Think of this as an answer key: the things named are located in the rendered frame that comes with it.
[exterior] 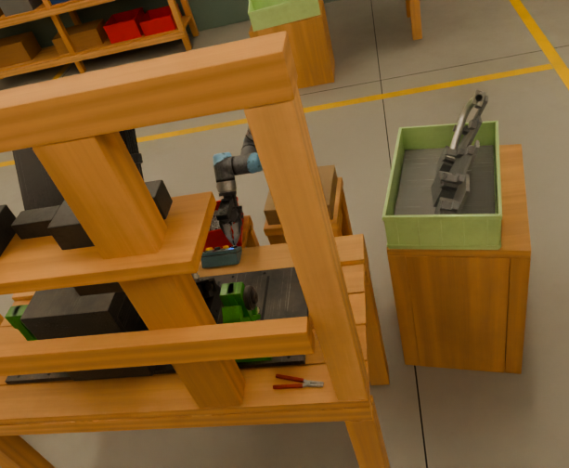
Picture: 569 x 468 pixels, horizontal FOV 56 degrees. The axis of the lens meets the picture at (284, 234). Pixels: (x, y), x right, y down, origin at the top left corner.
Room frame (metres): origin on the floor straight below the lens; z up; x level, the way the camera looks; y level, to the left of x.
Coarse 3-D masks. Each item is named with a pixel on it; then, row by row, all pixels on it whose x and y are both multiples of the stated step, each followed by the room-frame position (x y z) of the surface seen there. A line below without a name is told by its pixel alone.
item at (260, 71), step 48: (240, 48) 0.92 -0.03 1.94; (288, 48) 0.90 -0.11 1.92; (0, 96) 1.07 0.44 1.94; (48, 96) 0.99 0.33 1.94; (96, 96) 0.95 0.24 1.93; (144, 96) 0.92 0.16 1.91; (192, 96) 0.90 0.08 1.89; (240, 96) 0.87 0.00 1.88; (288, 96) 0.85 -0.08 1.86; (0, 144) 1.02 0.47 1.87
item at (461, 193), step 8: (472, 152) 1.48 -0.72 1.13; (472, 160) 1.48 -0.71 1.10; (464, 176) 1.49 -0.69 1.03; (464, 184) 1.45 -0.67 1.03; (456, 192) 1.54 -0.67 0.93; (464, 192) 1.41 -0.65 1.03; (440, 200) 1.53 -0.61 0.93; (448, 200) 1.52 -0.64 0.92; (456, 200) 1.50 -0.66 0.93; (464, 200) 1.40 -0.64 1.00
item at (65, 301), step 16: (64, 288) 1.33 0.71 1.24; (32, 304) 1.30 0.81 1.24; (48, 304) 1.28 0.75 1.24; (64, 304) 1.25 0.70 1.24; (80, 304) 1.23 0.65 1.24; (96, 304) 1.21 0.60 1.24; (112, 304) 1.20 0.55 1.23; (128, 304) 1.25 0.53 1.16; (32, 320) 1.24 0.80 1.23; (48, 320) 1.22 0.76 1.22; (64, 320) 1.21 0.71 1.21; (80, 320) 1.19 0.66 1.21; (96, 320) 1.18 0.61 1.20; (112, 320) 1.16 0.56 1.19; (128, 320) 1.21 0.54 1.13; (48, 336) 1.24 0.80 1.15; (64, 336) 1.22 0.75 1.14; (128, 368) 1.18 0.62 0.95; (144, 368) 1.17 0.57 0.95
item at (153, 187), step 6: (156, 180) 1.11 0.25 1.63; (150, 186) 1.10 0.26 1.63; (156, 186) 1.09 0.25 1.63; (162, 186) 1.10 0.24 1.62; (150, 192) 1.07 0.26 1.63; (156, 192) 1.06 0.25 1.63; (162, 192) 1.09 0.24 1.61; (168, 192) 1.11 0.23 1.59; (156, 198) 1.05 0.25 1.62; (162, 198) 1.07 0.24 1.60; (168, 198) 1.10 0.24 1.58; (156, 204) 1.05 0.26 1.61; (162, 204) 1.06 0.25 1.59; (168, 204) 1.08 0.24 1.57; (162, 210) 1.05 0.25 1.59; (168, 210) 1.07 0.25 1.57; (162, 216) 1.05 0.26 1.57
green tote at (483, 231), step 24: (408, 144) 2.02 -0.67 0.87; (432, 144) 1.98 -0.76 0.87; (480, 144) 1.88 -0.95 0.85; (384, 216) 1.50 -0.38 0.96; (408, 216) 1.46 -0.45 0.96; (432, 216) 1.42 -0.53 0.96; (456, 216) 1.38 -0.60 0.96; (480, 216) 1.34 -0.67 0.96; (408, 240) 1.46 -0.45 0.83; (432, 240) 1.43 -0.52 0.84; (456, 240) 1.39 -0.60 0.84; (480, 240) 1.35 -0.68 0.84
